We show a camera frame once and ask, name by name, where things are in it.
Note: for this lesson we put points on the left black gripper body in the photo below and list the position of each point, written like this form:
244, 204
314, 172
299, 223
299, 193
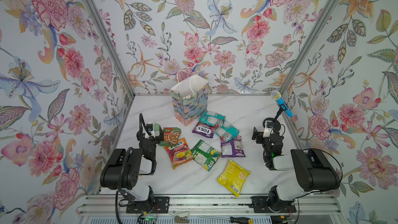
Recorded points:
149, 135

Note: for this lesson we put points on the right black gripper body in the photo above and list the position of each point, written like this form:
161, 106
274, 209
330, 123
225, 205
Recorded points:
259, 135

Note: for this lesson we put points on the green red soup mix packet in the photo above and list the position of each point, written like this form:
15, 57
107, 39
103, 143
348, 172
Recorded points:
171, 136

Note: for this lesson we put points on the orange Fox's fruits candy bag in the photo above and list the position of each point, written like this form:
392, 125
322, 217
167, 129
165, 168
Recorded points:
179, 153

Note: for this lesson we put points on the purple snack packet back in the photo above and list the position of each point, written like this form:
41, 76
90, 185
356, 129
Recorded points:
232, 148

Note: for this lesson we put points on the yellow snack bag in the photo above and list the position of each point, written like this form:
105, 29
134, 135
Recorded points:
233, 177

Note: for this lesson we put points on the floral paper gift bag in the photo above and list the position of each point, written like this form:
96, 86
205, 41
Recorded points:
190, 98

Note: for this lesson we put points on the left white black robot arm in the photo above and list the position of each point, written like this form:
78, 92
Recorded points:
122, 171

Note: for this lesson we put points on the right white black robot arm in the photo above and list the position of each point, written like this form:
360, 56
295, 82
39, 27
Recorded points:
312, 172

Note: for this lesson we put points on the green Fox's candy bag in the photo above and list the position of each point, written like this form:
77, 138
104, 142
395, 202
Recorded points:
205, 155

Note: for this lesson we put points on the purple Fox's berries candy bag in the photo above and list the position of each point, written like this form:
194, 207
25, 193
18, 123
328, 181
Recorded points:
204, 130

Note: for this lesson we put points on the lower teal snack packet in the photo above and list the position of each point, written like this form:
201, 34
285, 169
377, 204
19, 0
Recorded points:
227, 131

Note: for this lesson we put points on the teal snack packet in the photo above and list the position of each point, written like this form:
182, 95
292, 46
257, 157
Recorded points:
227, 131
212, 118

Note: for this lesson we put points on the blue microphone on stand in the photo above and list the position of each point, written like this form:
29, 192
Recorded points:
277, 96

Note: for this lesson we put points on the upper teal snack packet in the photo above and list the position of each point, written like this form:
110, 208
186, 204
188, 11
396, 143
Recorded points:
212, 118

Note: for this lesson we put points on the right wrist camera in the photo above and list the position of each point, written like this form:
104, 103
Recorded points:
268, 128

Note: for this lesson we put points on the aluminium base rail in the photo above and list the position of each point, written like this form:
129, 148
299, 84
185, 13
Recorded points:
245, 205

